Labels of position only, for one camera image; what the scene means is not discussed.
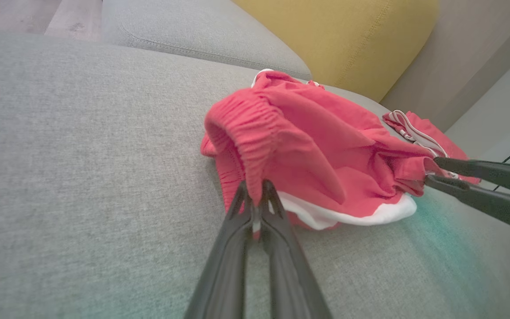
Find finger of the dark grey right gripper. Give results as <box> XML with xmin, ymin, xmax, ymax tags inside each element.
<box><xmin>433</xmin><ymin>157</ymin><xmax>510</xmax><ymax>198</ymax></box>
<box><xmin>425</xmin><ymin>175</ymin><xmax>510</xmax><ymax>237</ymax></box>

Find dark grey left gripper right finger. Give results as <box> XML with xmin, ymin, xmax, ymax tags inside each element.
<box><xmin>259</xmin><ymin>179</ymin><xmax>333</xmax><ymax>319</ymax></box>

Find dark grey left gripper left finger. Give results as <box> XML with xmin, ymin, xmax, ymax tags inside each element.
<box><xmin>184</xmin><ymin>181</ymin><xmax>253</xmax><ymax>319</ymax></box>

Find red jersey with black lettering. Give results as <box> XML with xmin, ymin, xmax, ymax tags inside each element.
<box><xmin>382</xmin><ymin>110</ymin><xmax>481</xmax><ymax>184</ymax></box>

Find red shorts with white trim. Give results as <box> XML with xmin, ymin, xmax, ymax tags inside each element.
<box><xmin>201</xmin><ymin>69</ymin><xmax>448</xmax><ymax>240</ymax></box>

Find large grey sofa seat cushion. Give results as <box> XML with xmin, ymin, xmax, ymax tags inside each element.
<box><xmin>0</xmin><ymin>29</ymin><xmax>510</xmax><ymax>319</ymax></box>

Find long yellow sofa back cushion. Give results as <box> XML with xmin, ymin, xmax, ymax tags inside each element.
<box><xmin>233</xmin><ymin>0</ymin><xmax>439</xmax><ymax>102</ymax></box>

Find small grey sofa seat cushion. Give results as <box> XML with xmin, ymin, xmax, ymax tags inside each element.
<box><xmin>101</xmin><ymin>0</ymin><xmax>313</xmax><ymax>81</ymax></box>

